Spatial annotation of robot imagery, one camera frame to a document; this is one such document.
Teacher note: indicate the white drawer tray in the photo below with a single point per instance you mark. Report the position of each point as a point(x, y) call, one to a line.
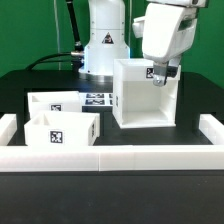
point(68, 101)
point(69, 129)

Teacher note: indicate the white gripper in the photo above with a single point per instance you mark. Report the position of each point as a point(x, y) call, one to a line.
point(167, 30)

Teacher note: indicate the white marker sheet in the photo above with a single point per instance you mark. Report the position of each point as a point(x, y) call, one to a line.
point(97, 99)

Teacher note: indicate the white front drawer tray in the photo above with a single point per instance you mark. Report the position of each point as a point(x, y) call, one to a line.
point(69, 129)

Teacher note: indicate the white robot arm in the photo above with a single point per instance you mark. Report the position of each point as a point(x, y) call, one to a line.
point(106, 44)

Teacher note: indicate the white fence wall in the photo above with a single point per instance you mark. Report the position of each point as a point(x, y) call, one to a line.
point(104, 158)

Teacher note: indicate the white drawer cabinet box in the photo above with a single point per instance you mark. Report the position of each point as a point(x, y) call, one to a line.
point(137, 102)

